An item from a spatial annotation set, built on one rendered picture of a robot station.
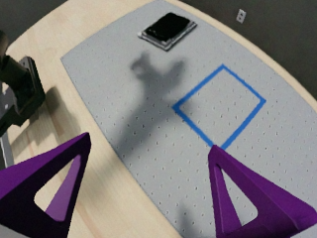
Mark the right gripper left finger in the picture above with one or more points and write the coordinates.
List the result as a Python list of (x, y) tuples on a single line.
[(20, 183)]

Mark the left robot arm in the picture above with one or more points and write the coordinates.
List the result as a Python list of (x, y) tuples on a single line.
[(18, 76)]

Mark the blue tape outline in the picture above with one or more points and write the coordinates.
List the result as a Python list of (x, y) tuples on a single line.
[(232, 139)]

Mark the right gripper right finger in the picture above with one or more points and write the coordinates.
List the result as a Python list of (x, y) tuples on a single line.
[(280, 213)]

